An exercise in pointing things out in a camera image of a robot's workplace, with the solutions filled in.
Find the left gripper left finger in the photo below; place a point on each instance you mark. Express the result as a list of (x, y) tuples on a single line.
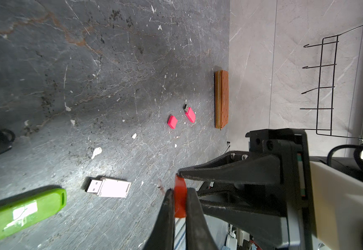
[(163, 233)]

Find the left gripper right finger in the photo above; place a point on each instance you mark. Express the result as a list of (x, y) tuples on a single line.
[(198, 236)]

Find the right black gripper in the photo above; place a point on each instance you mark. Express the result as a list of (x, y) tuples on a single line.
[(265, 191)]

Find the red usb drive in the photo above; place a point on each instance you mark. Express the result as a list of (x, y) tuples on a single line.
[(180, 196)]

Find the white usb drive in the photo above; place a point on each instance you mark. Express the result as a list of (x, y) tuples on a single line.
[(108, 187)]

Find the pink usb drive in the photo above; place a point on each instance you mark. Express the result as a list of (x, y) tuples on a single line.
[(190, 114)]

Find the pink usb cap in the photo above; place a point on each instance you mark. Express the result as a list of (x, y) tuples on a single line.
[(172, 122)]

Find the green usb drive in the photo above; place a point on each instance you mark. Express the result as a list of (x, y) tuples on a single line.
[(23, 213)]

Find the brown leather wallet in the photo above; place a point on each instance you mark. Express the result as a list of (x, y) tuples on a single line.
[(221, 98)]

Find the black wire hook rack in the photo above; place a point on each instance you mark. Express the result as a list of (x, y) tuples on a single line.
[(334, 41)]

